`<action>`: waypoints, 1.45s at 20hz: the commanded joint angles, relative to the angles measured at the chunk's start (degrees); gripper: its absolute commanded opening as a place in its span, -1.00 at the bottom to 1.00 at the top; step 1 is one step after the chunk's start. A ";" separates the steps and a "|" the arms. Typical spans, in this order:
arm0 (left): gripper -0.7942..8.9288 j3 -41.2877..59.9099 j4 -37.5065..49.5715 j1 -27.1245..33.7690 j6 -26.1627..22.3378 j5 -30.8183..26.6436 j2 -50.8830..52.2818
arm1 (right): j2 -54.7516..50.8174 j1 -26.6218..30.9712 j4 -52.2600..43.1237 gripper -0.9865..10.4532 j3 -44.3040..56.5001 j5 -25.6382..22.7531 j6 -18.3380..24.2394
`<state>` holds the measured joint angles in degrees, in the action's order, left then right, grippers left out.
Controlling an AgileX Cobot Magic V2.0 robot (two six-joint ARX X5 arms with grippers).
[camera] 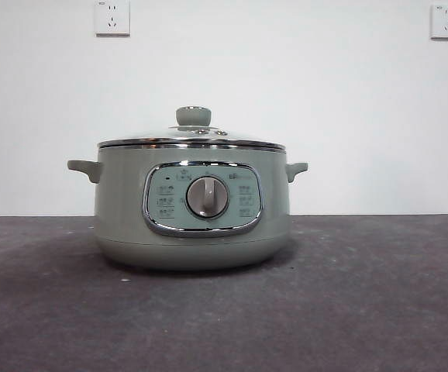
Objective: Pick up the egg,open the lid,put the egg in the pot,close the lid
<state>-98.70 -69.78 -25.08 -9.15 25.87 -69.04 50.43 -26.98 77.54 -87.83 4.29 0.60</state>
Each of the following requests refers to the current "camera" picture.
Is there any pale green electric pot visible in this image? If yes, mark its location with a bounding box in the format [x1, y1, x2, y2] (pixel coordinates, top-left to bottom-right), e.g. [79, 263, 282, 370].
[67, 145, 309, 270]

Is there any white wall socket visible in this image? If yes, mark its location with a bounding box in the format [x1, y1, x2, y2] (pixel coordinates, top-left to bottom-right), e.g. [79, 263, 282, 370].
[94, 0, 131, 38]
[429, 3, 448, 40]

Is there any glass lid with green knob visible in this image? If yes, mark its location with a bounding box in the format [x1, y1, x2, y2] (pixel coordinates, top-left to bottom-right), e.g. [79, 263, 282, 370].
[97, 105, 287, 150]

